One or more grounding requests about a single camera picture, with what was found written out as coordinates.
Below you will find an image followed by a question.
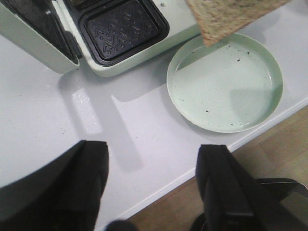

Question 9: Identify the light green round plate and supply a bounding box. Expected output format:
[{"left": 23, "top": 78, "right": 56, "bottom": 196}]
[{"left": 167, "top": 33, "right": 283, "bottom": 133}]

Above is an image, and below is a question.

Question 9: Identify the white bread slice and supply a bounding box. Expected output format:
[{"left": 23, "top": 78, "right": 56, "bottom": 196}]
[{"left": 186, "top": 0, "right": 289, "bottom": 47}]

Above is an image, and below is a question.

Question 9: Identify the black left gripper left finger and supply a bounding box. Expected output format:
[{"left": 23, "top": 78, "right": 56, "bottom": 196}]
[{"left": 0, "top": 141, "right": 109, "bottom": 231}]

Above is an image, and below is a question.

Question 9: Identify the green breakfast maker lid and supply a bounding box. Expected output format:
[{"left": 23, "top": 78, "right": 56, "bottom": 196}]
[{"left": 0, "top": 0, "right": 82, "bottom": 74}]

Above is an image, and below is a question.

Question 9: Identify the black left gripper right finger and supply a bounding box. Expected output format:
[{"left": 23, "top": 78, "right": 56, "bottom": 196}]
[{"left": 196, "top": 144, "right": 308, "bottom": 231}]

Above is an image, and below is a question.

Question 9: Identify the green breakfast maker base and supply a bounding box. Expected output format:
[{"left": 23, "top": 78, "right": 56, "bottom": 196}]
[{"left": 51, "top": 0, "right": 200, "bottom": 77}]

